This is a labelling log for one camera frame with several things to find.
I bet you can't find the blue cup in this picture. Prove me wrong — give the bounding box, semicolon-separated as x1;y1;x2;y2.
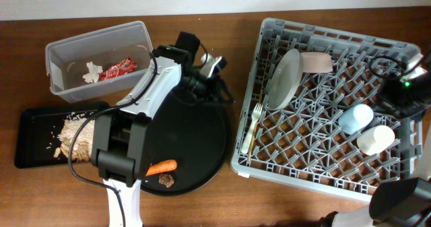
338;104;374;135

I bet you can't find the brown walnut shell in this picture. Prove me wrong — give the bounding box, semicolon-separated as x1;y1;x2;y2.
158;173;175;188

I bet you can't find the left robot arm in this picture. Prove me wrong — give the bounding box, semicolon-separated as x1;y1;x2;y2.
91;32;233;226

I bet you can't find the clear plastic bin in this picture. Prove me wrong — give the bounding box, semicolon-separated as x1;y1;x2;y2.
45;21;153;103

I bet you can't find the white tissue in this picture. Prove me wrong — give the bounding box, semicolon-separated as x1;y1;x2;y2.
82;61;103;84

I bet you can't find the orange carrot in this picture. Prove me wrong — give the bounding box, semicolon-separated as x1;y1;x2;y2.
146;160;178;176

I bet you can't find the black rectangular tray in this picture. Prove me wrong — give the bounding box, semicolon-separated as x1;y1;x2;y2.
14;102;109;168

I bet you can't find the red snack wrapper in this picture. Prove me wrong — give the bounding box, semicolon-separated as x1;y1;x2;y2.
99;57;137;81

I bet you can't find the pink bowl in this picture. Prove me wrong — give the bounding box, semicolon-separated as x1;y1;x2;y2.
301;52;333;73

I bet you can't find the wooden chopstick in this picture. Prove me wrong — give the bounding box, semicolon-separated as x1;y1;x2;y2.
247;89;264;164

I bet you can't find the black round tray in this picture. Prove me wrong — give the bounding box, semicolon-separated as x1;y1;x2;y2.
141;92;232;197

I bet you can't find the grey dishwasher rack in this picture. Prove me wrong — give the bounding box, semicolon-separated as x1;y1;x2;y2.
231;18;423;202

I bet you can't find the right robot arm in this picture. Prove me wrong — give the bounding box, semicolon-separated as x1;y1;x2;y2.
315;52;430;226

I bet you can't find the peanut shells and rice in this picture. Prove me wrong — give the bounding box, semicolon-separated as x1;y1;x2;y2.
47;112;95;162

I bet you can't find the white plastic fork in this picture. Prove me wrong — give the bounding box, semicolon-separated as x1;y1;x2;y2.
240;103;263;154

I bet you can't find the white cup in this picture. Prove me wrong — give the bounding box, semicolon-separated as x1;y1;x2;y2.
356;125;395;156

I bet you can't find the grey plate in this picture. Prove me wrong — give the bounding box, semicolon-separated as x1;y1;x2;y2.
267;48;304;110

